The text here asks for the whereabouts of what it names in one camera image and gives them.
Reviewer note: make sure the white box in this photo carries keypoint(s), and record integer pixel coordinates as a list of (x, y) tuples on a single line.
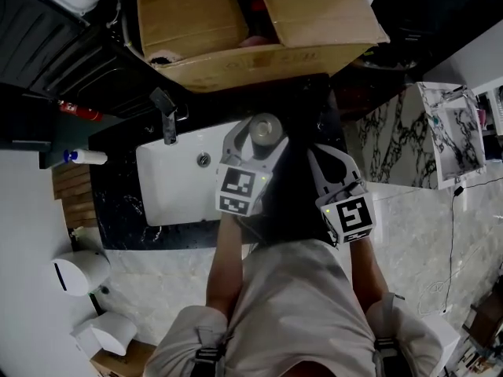
[(442, 338)]

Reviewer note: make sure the white bottle with blue cap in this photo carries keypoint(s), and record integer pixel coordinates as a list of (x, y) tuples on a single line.
[(90, 157)]

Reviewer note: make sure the dark ribbed metal panels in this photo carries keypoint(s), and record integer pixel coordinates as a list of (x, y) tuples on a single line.
[(59, 41)]

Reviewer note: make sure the person's light grey shirt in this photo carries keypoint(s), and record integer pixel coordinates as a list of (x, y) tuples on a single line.
[(298, 308)]

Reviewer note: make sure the person's left forearm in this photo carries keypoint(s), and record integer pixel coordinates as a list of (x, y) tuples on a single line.
[(226, 265)]

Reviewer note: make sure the small round glass jar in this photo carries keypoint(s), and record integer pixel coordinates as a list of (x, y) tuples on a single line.
[(266, 129)]

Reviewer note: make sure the large open cardboard box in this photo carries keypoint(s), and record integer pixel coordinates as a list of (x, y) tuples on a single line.
[(188, 18)]

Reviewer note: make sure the white rectangular sink basin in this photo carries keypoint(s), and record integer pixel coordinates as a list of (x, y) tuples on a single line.
[(173, 187)]

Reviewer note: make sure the person's right forearm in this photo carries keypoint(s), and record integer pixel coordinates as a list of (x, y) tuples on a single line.
[(367, 273)]

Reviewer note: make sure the black cabinet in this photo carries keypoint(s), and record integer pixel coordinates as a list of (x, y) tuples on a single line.
[(432, 14)]

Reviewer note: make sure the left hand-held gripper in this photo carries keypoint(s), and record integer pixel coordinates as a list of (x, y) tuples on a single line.
[(236, 185)]

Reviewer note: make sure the dark teal platform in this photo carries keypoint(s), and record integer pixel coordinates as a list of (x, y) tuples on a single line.
[(67, 140)]

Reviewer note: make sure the marble patterned cabinet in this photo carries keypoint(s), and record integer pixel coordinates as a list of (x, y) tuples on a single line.
[(393, 140)]

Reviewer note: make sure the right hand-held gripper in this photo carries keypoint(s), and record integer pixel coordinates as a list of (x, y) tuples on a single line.
[(355, 218)]

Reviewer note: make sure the chrome faucet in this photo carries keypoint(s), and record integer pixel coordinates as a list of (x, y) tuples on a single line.
[(169, 128)]

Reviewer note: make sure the black marble vanity table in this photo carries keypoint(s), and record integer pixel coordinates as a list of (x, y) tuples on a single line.
[(118, 202)]

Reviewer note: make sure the small brown cardboard box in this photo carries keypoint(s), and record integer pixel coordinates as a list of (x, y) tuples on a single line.
[(129, 361)]

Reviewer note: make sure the brown wooden slat panel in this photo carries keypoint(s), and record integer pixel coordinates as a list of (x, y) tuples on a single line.
[(76, 198)]

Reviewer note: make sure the red fire extinguisher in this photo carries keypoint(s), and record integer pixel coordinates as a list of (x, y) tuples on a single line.
[(84, 112)]

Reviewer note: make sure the dark wooden stool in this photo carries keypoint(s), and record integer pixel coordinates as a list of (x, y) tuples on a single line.
[(487, 320)]

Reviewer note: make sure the white rounded wall dispenser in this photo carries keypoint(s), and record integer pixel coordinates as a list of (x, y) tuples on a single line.
[(112, 332)]

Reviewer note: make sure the white cylindrical wall dispenser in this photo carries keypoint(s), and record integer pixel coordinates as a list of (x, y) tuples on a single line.
[(80, 273)]

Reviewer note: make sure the dark grey flat panel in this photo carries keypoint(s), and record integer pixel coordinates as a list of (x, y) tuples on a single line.
[(19, 124)]

